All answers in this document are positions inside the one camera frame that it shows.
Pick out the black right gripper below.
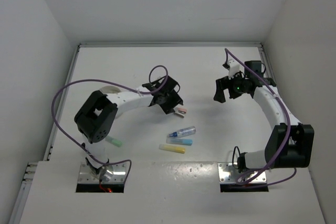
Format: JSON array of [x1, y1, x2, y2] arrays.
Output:
[[214, 71, 248, 103]]

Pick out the clear blue-capped glue bottle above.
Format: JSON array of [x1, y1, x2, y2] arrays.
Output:
[[167, 126, 196, 138]]

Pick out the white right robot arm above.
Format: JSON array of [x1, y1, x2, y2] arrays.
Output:
[[214, 59, 314, 172]]

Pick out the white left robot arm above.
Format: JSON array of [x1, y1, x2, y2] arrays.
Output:
[[74, 77, 183, 175]]

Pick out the blue highlighter marker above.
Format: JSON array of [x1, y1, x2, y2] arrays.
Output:
[[166, 137, 193, 146]]

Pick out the yellow highlighter marker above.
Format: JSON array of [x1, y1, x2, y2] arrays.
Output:
[[159, 144, 185, 154]]

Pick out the white round divided organizer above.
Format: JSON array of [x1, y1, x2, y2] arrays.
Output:
[[99, 86, 121, 94]]

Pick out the green highlighter marker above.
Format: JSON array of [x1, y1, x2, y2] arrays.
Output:
[[106, 136, 122, 147]]

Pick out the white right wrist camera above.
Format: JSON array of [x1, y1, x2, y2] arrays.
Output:
[[227, 59, 240, 79]]

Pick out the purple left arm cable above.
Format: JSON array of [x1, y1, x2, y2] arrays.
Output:
[[51, 65, 169, 183]]

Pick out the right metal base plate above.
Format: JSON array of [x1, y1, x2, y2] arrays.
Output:
[[217, 162, 267, 185]]

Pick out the metal base plate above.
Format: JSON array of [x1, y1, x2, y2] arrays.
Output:
[[217, 162, 267, 185], [77, 163, 128, 184]]

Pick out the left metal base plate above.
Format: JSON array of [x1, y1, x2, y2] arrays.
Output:
[[77, 163, 128, 184]]

